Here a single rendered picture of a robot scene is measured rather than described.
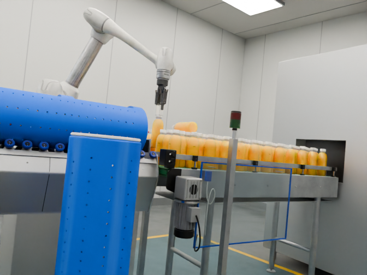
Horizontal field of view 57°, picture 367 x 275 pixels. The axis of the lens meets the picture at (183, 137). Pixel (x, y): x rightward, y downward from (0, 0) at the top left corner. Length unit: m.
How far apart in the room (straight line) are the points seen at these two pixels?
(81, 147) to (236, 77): 5.93
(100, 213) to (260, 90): 5.77
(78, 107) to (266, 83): 5.29
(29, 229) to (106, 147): 1.22
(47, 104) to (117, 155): 0.60
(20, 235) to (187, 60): 4.48
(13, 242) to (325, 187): 2.26
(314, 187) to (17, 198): 2.06
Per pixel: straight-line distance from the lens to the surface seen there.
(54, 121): 1.73
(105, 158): 1.25
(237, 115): 1.96
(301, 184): 2.68
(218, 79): 6.60
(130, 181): 1.31
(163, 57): 2.21
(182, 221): 1.86
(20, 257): 2.40
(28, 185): 1.75
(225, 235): 2.01
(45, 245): 2.42
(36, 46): 4.78
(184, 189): 1.80
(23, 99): 1.73
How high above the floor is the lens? 1.01
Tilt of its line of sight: 2 degrees up
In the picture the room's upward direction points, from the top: 5 degrees clockwise
